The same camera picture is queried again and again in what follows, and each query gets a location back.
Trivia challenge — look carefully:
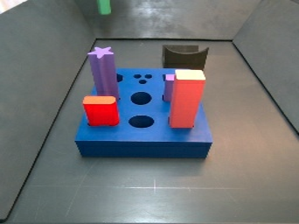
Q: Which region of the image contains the green hexagon peg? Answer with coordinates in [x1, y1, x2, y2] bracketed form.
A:
[97, 0, 110, 15]

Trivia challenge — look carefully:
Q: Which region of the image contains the blue shape sorting board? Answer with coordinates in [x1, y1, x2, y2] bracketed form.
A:
[74, 68, 212, 158]

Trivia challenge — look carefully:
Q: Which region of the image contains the red rounded block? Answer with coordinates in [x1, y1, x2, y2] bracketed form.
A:
[82, 95, 118, 126]

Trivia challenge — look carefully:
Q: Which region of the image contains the small purple square peg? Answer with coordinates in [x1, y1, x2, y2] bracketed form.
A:
[162, 74, 174, 102]

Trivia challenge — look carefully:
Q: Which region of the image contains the tall salmon rectangular block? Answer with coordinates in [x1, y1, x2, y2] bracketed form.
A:
[169, 69, 205, 129]

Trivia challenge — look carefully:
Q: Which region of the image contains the black curved holder stand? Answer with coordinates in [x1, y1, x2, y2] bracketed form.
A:
[162, 45, 209, 70]

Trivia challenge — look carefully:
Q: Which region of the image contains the purple star peg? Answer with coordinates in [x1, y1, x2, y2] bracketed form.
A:
[88, 47, 118, 99]

